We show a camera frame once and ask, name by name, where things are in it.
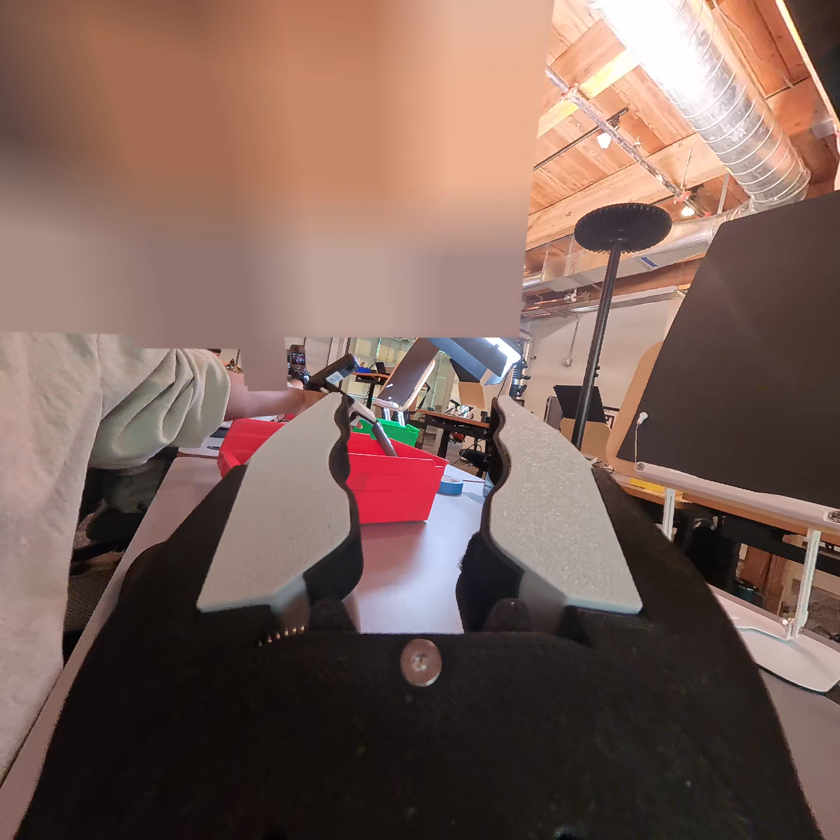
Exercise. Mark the round silver air duct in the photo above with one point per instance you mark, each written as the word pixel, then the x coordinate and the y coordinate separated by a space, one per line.
pixel 722 111

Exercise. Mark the red plastic bin with divider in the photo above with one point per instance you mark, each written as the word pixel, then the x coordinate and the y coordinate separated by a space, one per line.
pixel 394 505

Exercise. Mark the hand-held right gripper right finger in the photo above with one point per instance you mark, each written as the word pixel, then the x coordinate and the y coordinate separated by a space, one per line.
pixel 558 518

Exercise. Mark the black board on white stand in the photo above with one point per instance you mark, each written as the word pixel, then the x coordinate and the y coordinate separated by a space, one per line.
pixel 754 361

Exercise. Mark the dark background desk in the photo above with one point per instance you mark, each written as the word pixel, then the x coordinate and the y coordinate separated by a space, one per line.
pixel 459 420

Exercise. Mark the cardboard box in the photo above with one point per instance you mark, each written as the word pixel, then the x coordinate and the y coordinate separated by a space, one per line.
pixel 594 436

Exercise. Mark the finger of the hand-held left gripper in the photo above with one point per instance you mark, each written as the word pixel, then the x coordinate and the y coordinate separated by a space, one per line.
pixel 361 410

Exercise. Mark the studio softbox light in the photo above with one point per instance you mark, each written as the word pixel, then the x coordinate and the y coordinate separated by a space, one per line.
pixel 485 361

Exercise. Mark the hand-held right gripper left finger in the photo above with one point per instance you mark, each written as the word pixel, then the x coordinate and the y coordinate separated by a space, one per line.
pixel 282 518

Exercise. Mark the person's left forearm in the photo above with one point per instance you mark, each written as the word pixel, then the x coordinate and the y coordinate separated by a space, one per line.
pixel 262 400

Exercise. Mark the blue tape roll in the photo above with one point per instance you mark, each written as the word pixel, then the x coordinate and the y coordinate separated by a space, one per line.
pixel 449 487

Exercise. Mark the black round top floor stand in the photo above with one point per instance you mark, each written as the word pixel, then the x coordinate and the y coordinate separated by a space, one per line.
pixel 623 226

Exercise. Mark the person's upper body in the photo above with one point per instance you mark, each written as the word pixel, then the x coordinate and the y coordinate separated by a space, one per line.
pixel 52 492

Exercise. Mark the black tilted board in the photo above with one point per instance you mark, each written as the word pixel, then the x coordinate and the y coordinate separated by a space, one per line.
pixel 410 377

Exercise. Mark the green plastic bin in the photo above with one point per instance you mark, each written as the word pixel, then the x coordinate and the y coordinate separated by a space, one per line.
pixel 400 433

